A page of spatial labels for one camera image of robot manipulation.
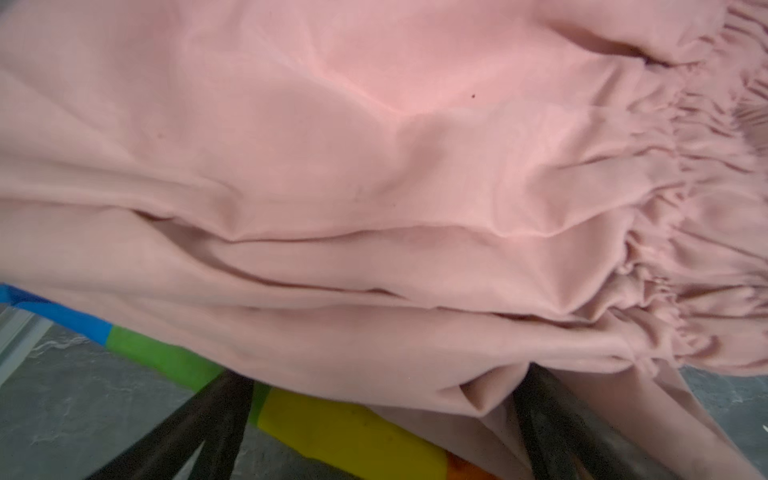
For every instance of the rainbow coloured shorts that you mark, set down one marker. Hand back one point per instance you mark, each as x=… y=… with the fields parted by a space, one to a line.
x=347 y=436

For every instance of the pink shorts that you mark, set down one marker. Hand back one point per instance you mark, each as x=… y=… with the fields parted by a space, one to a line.
x=405 y=204

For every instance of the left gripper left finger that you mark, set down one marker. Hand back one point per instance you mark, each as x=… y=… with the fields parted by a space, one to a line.
x=210 y=427

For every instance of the aluminium frame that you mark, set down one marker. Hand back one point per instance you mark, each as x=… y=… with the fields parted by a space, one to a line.
x=20 y=333

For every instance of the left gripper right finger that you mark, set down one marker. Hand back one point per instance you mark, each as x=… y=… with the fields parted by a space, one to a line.
x=565 y=439

